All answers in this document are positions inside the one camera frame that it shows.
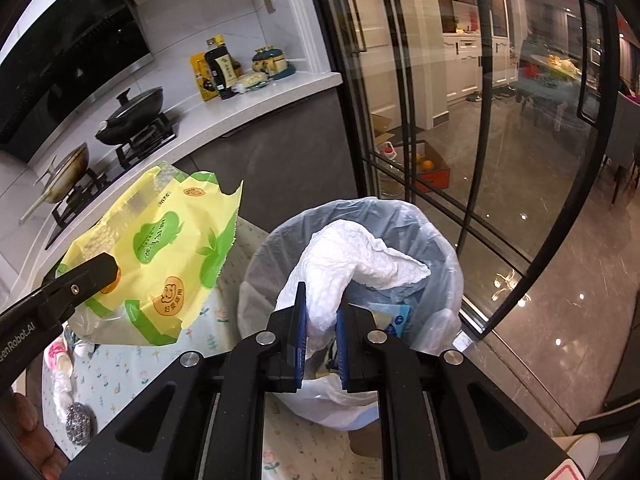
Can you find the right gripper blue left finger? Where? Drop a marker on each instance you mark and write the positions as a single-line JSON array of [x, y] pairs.
[[298, 335]]

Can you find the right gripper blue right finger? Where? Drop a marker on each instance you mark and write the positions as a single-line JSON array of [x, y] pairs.
[[341, 344]]

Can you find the clear plastic bag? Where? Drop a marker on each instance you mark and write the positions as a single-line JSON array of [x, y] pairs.
[[63, 395]]

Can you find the pink white paper cup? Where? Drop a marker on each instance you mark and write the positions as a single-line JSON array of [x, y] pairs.
[[57, 357]]

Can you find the blue wet wipe packet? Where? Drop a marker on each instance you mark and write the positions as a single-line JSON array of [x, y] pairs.
[[391, 318]]

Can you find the white tissue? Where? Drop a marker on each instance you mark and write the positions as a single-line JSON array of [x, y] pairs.
[[340, 253]]

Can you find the steel wool scrubber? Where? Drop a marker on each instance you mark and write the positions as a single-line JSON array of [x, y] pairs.
[[79, 426]]

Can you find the yellow green snack bag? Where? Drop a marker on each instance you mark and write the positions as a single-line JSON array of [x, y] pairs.
[[170, 234]]

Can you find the trash bin with plastic liner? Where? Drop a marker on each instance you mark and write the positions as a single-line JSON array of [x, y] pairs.
[[435, 302]]

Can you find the person's hand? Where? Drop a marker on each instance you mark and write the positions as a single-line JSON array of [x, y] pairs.
[[34, 438]]

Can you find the beige frying pan with lid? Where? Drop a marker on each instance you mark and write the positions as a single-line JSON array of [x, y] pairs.
[[62, 178]]

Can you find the cardboard box with oranges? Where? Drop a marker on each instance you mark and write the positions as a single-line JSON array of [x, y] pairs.
[[432, 172]]

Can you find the black gas stove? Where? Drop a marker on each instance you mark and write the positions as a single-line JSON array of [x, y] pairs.
[[150, 139]]

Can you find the black wok with lid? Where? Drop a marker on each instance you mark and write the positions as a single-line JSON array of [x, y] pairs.
[[131, 117]]

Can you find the yellow packet on counter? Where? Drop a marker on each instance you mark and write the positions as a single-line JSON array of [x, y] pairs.
[[202, 74]]

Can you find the dark soy sauce bottle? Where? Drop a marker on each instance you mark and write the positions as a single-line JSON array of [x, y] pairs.
[[220, 65]]

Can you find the black range hood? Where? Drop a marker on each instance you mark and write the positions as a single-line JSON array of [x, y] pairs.
[[72, 53]]

